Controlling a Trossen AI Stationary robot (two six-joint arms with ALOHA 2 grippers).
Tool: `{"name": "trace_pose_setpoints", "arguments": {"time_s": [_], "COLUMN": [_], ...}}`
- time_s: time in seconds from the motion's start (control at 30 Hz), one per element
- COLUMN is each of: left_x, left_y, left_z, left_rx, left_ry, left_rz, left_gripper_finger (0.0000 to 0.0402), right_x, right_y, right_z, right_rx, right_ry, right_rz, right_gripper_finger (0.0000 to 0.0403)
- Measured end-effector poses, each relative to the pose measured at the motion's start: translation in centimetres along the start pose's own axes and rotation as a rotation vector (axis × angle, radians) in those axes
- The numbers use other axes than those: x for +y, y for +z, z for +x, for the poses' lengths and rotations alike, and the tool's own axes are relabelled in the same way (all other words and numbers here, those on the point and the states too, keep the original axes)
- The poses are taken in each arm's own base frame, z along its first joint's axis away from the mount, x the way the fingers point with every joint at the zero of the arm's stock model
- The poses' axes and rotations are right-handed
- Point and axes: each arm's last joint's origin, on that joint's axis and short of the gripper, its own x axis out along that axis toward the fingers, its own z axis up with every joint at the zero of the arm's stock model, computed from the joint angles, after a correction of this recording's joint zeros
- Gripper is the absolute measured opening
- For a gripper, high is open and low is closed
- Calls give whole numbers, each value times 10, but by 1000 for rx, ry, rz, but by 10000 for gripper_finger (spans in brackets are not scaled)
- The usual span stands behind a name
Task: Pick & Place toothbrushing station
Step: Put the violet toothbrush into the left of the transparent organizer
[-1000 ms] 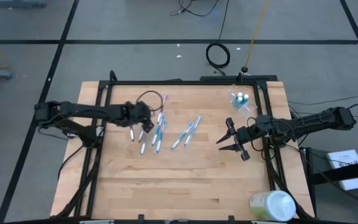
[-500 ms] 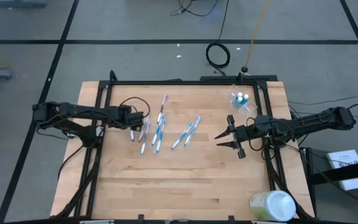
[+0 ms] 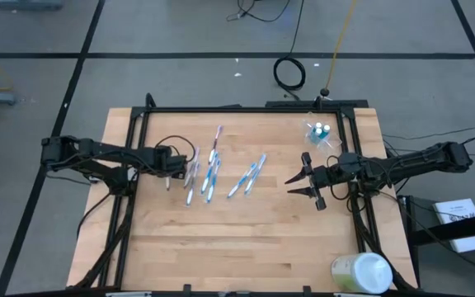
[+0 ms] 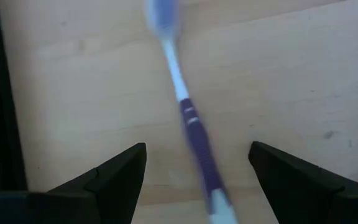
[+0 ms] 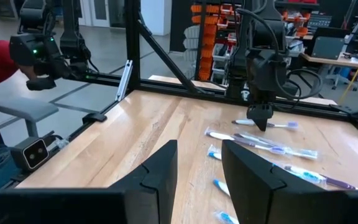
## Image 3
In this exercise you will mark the blue bagged toothbrush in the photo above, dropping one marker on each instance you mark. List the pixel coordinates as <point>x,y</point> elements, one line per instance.
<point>207,177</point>
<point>241,180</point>
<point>213,181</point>
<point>255,173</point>

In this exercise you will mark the clear acrylic organizer box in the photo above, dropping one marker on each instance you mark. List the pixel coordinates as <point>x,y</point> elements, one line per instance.
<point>332,142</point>

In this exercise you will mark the black aluminium table frame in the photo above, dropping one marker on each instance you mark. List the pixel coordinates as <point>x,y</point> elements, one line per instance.
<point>241,109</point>

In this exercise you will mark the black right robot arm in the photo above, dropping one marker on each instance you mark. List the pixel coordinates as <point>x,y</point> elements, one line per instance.
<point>410,163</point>

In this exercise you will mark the white printed booklet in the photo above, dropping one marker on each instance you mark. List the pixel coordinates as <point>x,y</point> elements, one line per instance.
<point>474,242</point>

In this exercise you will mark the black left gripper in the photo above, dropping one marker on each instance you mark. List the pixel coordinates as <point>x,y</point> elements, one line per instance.
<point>174,167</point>

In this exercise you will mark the white green wipes canister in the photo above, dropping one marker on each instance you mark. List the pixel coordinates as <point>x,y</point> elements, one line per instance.
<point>363,272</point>

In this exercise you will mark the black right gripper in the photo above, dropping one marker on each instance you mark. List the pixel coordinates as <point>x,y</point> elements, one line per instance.
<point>324,175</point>

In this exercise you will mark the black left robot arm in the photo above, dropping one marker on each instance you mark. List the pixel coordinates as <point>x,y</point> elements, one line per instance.
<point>109,150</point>

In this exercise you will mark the black side stand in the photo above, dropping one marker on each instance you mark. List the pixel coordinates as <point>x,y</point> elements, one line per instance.
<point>435,232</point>

